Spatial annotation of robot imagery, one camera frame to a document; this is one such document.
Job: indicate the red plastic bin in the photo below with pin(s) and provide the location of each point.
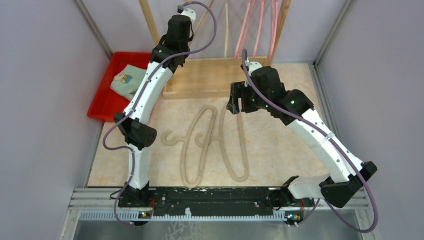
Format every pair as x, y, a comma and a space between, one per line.
106, 103

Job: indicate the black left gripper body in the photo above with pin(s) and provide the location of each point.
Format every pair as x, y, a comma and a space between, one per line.
186, 48

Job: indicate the aluminium frame rail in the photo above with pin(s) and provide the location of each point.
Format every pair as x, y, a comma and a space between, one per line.
102, 204

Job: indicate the wooden hanger rack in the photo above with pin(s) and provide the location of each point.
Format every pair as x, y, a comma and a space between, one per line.
211, 77

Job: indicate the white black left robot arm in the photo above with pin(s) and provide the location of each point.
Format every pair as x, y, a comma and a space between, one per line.
166, 57

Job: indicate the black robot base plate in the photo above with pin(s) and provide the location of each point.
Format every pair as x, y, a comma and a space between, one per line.
210, 201

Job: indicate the green folded cloth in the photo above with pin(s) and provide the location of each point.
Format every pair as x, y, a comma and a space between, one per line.
128, 81

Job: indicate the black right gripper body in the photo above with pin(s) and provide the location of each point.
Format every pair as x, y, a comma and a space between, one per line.
252, 104

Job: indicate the pink plastic hanger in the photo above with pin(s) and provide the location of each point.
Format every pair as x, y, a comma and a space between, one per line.
260, 24
245, 28
274, 25

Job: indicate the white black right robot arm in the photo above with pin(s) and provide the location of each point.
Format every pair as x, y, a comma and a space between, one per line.
297, 112

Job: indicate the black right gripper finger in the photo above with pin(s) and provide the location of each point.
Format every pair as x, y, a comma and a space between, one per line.
232, 105
237, 97

